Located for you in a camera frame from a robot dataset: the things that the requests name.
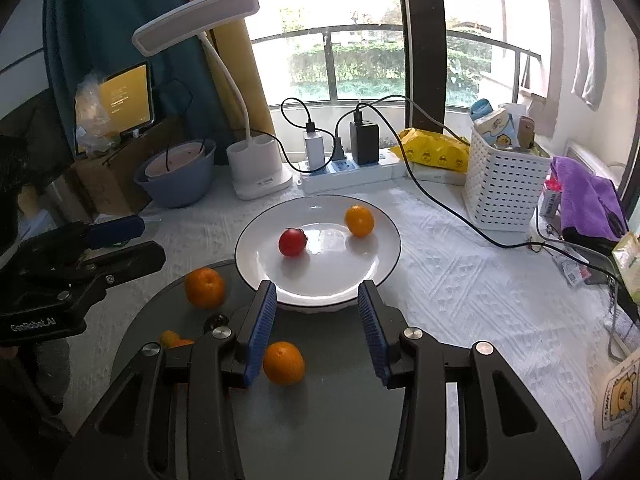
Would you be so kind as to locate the hanging grey garment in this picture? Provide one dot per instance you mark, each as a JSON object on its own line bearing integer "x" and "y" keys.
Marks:
{"x": 590, "y": 40}

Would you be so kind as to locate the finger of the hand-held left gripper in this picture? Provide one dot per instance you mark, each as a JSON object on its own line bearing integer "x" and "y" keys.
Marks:
{"x": 120, "y": 229}
{"x": 135, "y": 257}

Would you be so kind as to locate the yellow curtain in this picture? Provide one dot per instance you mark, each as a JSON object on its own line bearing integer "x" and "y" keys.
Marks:
{"x": 220, "y": 60}

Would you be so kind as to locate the blue and white packet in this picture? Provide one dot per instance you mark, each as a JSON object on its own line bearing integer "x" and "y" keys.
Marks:
{"x": 492, "y": 127}

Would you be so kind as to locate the yellow plastic bag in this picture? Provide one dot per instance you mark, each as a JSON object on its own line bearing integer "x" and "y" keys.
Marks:
{"x": 435, "y": 150}

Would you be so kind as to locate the purple cloth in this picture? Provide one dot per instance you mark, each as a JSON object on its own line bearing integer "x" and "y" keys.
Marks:
{"x": 585, "y": 195}

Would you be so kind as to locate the white plate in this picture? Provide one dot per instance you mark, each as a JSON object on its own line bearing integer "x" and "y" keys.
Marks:
{"x": 325, "y": 270}

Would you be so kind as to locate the blue bowl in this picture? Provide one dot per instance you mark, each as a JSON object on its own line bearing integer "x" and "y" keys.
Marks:
{"x": 175, "y": 190}

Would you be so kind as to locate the white perforated basket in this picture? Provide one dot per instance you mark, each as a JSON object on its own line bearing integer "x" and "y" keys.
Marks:
{"x": 500, "y": 185}

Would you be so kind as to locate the tablet screen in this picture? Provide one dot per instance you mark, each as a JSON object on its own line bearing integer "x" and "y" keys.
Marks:
{"x": 125, "y": 97}

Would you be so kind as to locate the white charger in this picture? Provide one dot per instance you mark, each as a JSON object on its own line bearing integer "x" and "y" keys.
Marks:
{"x": 314, "y": 147}

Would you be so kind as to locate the clear snack bag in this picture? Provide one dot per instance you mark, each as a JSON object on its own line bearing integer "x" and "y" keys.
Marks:
{"x": 92, "y": 120}

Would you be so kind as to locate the teal curtain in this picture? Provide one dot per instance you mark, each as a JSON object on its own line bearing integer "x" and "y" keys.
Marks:
{"x": 115, "y": 15}

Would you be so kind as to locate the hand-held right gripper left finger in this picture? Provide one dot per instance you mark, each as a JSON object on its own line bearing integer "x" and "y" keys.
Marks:
{"x": 262, "y": 327}

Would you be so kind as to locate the red tomato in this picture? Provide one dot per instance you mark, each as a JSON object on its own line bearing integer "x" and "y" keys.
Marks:
{"x": 292, "y": 242}

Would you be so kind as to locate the green packet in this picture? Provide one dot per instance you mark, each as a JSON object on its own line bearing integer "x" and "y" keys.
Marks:
{"x": 629, "y": 265}

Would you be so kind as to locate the grey round mat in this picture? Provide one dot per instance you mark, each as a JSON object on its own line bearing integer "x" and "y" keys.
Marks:
{"x": 330, "y": 410}

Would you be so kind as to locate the orange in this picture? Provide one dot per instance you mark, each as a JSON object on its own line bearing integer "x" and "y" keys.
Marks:
{"x": 172, "y": 339}
{"x": 359, "y": 221}
{"x": 205, "y": 288}
{"x": 284, "y": 363}

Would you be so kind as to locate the cardboard box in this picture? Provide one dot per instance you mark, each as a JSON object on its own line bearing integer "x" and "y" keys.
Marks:
{"x": 115, "y": 180}

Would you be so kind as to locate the white desk lamp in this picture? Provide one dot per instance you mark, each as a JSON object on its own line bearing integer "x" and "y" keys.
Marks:
{"x": 255, "y": 170}

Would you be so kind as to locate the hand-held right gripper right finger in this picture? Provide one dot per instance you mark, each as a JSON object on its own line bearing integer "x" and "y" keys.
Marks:
{"x": 371, "y": 327}

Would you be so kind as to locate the red and white box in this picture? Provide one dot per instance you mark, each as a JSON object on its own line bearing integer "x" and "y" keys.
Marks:
{"x": 550, "y": 200}

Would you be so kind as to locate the dark plum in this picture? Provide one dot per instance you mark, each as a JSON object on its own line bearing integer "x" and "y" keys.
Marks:
{"x": 216, "y": 321}

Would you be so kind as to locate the balcony railing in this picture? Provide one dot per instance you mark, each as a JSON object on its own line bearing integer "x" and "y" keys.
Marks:
{"x": 330, "y": 35}

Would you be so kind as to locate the dark window frame post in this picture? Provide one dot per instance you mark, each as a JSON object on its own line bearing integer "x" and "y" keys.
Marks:
{"x": 422, "y": 45}

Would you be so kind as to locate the black charger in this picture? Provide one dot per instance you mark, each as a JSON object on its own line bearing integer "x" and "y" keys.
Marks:
{"x": 363, "y": 142}

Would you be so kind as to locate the white tablecloth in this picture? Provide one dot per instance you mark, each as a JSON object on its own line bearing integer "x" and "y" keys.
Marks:
{"x": 475, "y": 300}

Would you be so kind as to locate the brown tube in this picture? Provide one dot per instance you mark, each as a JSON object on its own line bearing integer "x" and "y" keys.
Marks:
{"x": 526, "y": 132}

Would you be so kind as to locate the white bowl in basin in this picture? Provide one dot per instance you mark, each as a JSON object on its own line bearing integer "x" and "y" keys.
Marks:
{"x": 172, "y": 162}

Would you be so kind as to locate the bear print tote bag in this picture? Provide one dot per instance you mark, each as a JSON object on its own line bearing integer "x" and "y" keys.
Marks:
{"x": 617, "y": 400}

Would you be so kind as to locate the white power strip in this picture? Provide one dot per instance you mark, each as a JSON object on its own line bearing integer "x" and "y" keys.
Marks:
{"x": 360, "y": 174}

